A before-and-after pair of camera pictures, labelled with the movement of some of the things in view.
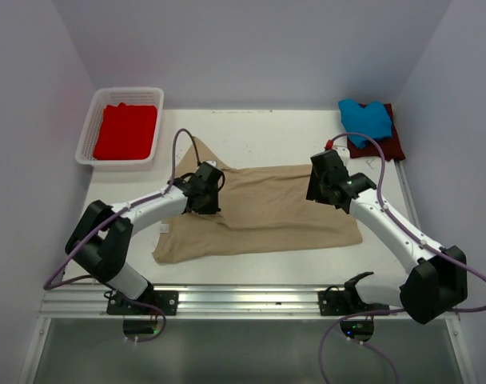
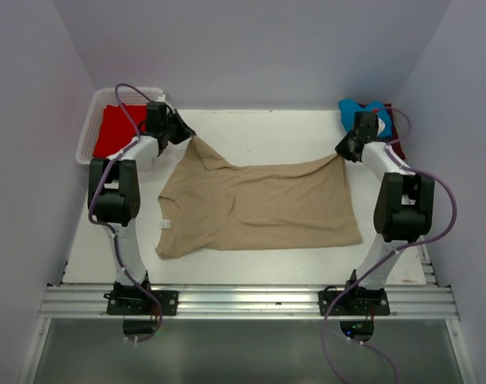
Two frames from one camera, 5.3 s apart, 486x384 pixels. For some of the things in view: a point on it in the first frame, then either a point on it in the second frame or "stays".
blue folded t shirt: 373,120 stays
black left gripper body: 210,205 -> 175,130
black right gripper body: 316,189 -> 344,146
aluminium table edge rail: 205,302 stays
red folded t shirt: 126,132 stays
